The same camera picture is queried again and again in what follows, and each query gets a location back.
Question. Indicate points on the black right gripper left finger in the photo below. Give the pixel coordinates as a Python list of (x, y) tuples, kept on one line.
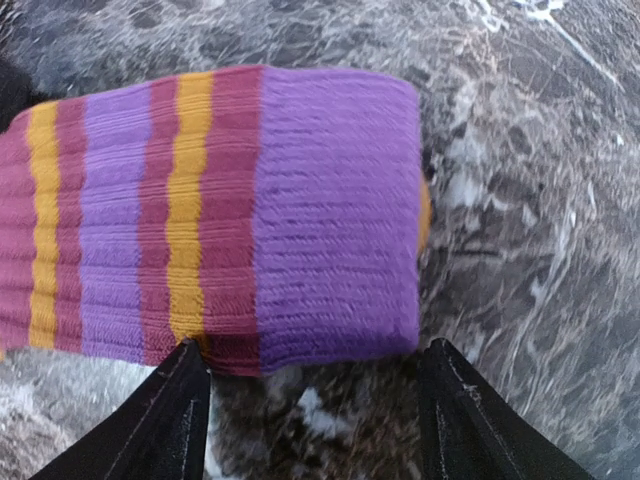
[(159, 432)]

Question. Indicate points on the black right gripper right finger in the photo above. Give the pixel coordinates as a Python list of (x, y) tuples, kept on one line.
[(469, 432)]

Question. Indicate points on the purple maroon striped sock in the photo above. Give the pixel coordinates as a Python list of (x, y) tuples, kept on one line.
[(274, 216)]

